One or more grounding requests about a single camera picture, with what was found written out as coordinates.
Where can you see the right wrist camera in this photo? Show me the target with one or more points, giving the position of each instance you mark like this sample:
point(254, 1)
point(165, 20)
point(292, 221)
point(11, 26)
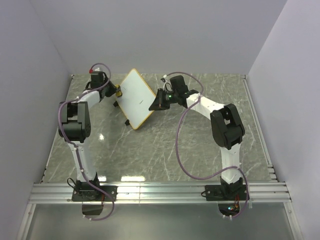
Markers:
point(166, 84)

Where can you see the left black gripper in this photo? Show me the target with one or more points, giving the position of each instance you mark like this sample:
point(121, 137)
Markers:
point(113, 90)

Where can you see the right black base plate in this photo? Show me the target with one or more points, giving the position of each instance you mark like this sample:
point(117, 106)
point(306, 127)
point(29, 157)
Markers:
point(215, 192)

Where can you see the yellow-framed whiteboard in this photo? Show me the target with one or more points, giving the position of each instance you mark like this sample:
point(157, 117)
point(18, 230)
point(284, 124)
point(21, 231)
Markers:
point(137, 96)

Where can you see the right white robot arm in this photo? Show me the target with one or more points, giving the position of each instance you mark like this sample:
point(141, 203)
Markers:
point(226, 126)

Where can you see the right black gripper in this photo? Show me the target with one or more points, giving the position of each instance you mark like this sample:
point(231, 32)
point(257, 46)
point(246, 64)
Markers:
point(158, 103)

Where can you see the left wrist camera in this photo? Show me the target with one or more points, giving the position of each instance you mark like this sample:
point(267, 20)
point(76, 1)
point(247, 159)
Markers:
point(95, 70)

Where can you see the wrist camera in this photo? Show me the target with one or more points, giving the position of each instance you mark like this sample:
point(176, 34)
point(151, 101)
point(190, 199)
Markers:
point(166, 84)
point(95, 70)

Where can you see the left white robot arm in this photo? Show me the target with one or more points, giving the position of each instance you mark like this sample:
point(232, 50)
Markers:
point(74, 125)

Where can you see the yellow bone-shaped eraser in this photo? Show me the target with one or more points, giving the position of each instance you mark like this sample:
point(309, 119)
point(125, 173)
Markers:
point(118, 92)

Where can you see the aluminium mounting rail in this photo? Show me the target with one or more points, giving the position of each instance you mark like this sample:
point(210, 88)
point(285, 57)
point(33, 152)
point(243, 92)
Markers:
point(188, 192)

